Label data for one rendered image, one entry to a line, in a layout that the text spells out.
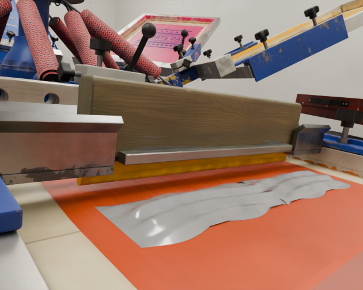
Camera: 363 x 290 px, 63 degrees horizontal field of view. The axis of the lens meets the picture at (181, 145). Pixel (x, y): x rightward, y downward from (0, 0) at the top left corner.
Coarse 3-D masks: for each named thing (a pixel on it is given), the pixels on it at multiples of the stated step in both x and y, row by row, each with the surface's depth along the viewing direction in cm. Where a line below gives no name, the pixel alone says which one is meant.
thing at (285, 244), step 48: (48, 192) 26; (96, 192) 27; (144, 192) 29; (96, 240) 19; (192, 240) 21; (240, 240) 22; (288, 240) 23; (336, 240) 24; (144, 288) 15; (192, 288) 16; (240, 288) 16; (288, 288) 17
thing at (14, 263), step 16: (304, 160) 56; (320, 160) 53; (336, 160) 51; (352, 160) 49; (0, 240) 12; (16, 240) 12; (0, 256) 11; (16, 256) 11; (0, 272) 10; (16, 272) 10; (32, 272) 10; (0, 288) 9; (16, 288) 9; (32, 288) 10; (48, 288) 10
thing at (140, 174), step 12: (156, 168) 32; (168, 168) 33; (180, 168) 34; (192, 168) 36; (204, 168) 37; (216, 168) 39; (84, 180) 27; (96, 180) 28; (108, 180) 29; (120, 180) 30
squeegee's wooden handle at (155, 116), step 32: (96, 96) 25; (128, 96) 27; (160, 96) 29; (192, 96) 32; (224, 96) 35; (128, 128) 27; (160, 128) 30; (192, 128) 33; (224, 128) 36; (256, 128) 41; (288, 128) 46
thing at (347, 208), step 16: (224, 176) 38; (240, 176) 39; (256, 176) 40; (272, 176) 42; (336, 192) 38; (352, 192) 39; (304, 208) 30; (320, 208) 31; (336, 208) 32; (352, 208) 32; (336, 224) 27; (352, 224) 28
